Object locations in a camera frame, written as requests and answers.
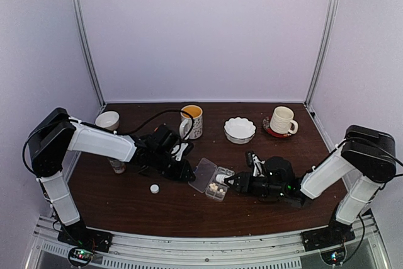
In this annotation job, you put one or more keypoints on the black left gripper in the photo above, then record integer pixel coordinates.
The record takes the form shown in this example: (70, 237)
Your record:
(182, 172)

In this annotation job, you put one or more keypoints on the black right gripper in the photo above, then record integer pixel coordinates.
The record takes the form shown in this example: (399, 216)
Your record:
(244, 180)

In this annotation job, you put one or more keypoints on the small white pill bottle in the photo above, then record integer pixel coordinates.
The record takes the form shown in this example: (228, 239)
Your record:
(220, 178)

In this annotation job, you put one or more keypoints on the clear plastic pill organizer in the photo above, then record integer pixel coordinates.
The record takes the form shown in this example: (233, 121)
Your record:
(205, 173)

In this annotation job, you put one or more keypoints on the small white bottle cap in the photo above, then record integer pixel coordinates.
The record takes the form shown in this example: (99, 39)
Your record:
(154, 188)

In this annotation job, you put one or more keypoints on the grey-capped orange label bottle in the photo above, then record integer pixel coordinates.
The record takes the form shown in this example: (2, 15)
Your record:
(118, 166)

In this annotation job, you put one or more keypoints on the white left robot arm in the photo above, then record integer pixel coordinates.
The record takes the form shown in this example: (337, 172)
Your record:
(45, 148)

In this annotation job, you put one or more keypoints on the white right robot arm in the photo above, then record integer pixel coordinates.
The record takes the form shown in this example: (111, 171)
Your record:
(367, 151)

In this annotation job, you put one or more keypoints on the white pills in organizer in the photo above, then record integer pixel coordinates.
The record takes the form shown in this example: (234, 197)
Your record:
(216, 188)

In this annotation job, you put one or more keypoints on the white scalloped dish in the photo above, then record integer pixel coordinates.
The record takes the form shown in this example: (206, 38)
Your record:
(239, 130)

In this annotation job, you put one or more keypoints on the yellow-lined patterned mug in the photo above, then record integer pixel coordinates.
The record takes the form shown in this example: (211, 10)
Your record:
(191, 126)

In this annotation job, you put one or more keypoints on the white ceramic bowl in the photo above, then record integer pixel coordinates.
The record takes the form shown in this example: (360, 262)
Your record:
(109, 120)

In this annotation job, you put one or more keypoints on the red saucer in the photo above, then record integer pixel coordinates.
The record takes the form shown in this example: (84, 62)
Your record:
(266, 127)

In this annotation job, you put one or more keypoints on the white ribbed cup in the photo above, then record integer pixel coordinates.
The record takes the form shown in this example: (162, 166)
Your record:
(282, 121)

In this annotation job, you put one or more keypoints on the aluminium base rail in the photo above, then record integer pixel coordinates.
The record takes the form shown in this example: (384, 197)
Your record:
(282, 250)

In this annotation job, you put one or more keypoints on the aluminium frame post left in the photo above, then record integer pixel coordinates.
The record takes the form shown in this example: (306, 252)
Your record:
(86, 51)

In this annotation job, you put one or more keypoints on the aluminium frame post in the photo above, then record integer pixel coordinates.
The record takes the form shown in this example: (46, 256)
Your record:
(86, 51)
(332, 9)

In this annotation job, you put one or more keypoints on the aluminium frame post right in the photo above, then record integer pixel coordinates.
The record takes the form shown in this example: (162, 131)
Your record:
(332, 9)

